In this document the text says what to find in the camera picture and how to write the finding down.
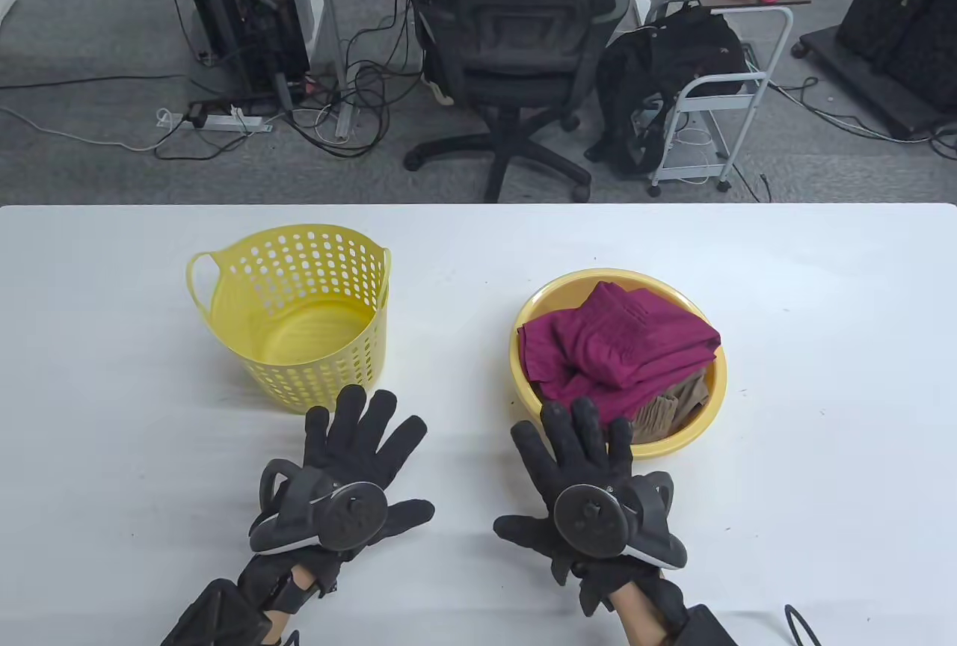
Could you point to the person's left hand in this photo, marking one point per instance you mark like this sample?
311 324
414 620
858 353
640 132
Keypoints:
359 437

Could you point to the person's right hand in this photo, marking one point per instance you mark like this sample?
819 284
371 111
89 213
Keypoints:
568 451

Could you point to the black handheld controller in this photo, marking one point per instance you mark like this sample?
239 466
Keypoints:
591 519
351 519

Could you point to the tan shorts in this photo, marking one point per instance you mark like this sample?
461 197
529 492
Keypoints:
673 407

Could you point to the maroon shorts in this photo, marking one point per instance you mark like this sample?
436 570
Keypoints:
620 339

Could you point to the black lattice forearm brace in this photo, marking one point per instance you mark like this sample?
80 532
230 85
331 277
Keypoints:
217 616

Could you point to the person's left forearm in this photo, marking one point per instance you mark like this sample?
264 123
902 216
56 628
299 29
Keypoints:
275 625

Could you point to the yellow perforated plastic basket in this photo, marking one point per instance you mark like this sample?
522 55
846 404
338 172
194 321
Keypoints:
314 332

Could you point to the yellow round plastic basin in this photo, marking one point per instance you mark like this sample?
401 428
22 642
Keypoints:
557 291

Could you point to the black box wrist device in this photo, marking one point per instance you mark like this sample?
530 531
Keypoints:
706 631

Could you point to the white power strip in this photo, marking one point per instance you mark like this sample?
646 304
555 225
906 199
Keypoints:
232 122

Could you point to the black power adapter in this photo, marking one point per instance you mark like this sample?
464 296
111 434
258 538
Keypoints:
197 115

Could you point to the black backpack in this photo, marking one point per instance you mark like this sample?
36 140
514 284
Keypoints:
673 55

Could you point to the black mesh office chair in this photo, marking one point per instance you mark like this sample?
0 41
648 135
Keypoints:
516 40

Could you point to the grey metal desk leg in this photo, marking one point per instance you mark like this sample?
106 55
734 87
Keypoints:
331 3

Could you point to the black computer tower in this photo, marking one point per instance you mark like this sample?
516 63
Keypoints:
247 3

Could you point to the black cabinet on casters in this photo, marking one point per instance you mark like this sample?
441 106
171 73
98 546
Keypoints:
897 18

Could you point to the white furniture foot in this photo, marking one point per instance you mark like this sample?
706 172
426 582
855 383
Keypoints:
6 7

